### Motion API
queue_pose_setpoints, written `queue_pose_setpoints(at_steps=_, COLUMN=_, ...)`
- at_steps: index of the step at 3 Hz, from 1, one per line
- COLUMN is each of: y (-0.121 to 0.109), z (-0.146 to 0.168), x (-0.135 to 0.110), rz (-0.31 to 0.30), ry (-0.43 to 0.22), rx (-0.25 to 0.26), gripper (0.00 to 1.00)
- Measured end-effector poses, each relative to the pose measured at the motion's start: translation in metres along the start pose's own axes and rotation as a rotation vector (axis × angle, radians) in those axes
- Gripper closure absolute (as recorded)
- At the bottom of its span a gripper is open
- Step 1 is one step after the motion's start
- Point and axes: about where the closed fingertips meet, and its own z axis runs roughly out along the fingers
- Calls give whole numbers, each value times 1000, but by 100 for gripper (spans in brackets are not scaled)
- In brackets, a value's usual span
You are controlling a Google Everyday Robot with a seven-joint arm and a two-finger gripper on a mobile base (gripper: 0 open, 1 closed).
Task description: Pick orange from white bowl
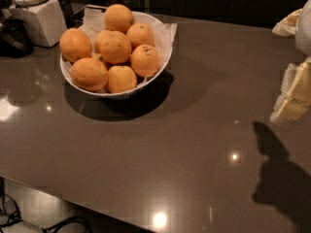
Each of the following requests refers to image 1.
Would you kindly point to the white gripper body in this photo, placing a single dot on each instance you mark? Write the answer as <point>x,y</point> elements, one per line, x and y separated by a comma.
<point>304,29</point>

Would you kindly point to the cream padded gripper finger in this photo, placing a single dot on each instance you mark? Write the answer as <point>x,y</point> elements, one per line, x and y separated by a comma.
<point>289,25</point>
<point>295,98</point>

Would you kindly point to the white ceramic bowl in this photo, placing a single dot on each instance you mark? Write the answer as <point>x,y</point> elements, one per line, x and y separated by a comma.
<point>129,93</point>

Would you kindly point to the orange right side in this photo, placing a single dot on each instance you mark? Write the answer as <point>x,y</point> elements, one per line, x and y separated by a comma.
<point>145,61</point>

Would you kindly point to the orange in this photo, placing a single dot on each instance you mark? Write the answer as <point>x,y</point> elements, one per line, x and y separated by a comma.
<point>145,61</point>
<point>121,79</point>
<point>141,33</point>
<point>89,74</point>
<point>75,44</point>
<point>118,18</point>
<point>114,47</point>

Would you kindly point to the orange upper right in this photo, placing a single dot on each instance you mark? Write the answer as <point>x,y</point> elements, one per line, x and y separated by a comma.
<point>141,33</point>

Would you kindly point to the orange at far top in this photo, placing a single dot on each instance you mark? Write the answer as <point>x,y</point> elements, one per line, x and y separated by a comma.
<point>118,18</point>

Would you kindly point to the orange front centre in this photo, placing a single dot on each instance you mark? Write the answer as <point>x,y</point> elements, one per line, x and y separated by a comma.
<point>121,79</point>

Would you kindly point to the orange in centre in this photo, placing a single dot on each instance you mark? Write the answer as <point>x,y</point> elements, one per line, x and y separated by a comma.
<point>114,47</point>

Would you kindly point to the white paper napkin liner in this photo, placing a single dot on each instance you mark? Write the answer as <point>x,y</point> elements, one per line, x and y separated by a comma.
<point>165,36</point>

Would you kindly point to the orange front left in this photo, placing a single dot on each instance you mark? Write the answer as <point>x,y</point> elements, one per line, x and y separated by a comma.
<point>89,74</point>

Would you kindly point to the orange at far left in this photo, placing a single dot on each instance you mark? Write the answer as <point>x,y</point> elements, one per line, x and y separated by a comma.
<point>75,44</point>

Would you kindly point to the dark holder behind canister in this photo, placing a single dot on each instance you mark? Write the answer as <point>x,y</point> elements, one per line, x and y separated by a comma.
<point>67,11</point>

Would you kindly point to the white ceramic canister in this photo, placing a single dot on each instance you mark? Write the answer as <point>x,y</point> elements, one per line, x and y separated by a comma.
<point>43,20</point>

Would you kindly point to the black appliance at left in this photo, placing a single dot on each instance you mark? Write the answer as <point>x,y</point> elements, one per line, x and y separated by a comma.
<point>14,41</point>

